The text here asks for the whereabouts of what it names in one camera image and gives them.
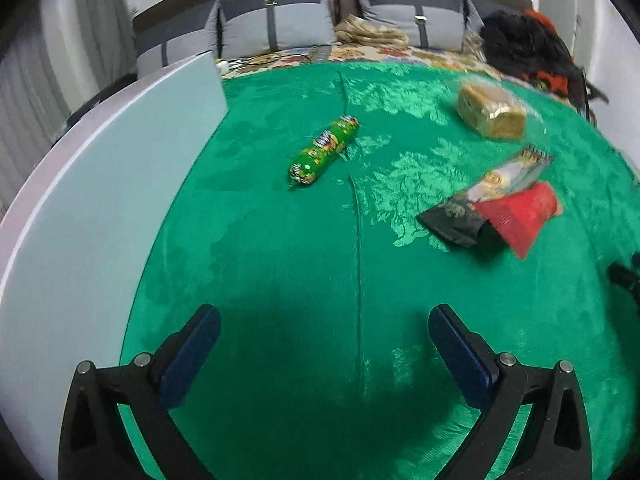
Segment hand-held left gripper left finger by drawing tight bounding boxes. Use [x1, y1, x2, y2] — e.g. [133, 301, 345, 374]
[57, 303, 222, 480]

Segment green sausage stick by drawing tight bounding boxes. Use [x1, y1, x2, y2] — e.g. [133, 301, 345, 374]
[288, 115, 361, 190]

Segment green patterned blanket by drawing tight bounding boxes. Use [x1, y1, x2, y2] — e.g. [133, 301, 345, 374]
[117, 57, 640, 480]

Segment bread loaf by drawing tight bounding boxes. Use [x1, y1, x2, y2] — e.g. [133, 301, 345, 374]
[456, 77, 543, 142]

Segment grey two-tone pillow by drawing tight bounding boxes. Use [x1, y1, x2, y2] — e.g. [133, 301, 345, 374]
[135, 0, 223, 78]
[462, 0, 493, 46]
[219, 0, 338, 61]
[352, 0, 468, 52]

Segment long gummy candy packet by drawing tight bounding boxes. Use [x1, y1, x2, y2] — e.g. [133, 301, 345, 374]
[417, 144, 555, 250]

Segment white cardboard box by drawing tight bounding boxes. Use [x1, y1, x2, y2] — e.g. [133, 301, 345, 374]
[0, 52, 230, 480]

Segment red snack packet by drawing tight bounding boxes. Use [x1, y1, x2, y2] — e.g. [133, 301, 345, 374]
[472, 181, 563, 261]

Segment black power cable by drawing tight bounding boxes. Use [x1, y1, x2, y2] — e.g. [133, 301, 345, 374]
[230, 47, 321, 66]

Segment floral bed sheet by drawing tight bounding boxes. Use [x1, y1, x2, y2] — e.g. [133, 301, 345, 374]
[217, 42, 501, 81]

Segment grey curtain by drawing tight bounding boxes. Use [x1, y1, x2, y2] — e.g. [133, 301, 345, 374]
[85, 0, 135, 83]
[0, 25, 76, 206]

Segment red garment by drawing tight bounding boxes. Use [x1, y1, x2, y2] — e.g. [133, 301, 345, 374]
[522, 7, 573, 97]

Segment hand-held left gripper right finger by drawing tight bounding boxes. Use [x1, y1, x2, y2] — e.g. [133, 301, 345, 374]
[429, 304, 593, 480]

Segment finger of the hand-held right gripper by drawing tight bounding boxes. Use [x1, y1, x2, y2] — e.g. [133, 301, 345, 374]
[606, 262, 640, 306]

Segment black chair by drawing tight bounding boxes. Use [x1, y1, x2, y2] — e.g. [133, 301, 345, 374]
[570, 67, 611, 121]

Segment black clothes pile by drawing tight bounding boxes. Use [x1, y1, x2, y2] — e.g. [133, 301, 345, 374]
[480, 10, 586, 91]

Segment beige folded cloth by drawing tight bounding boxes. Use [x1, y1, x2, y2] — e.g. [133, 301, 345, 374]
[334, 14, 408, 46]

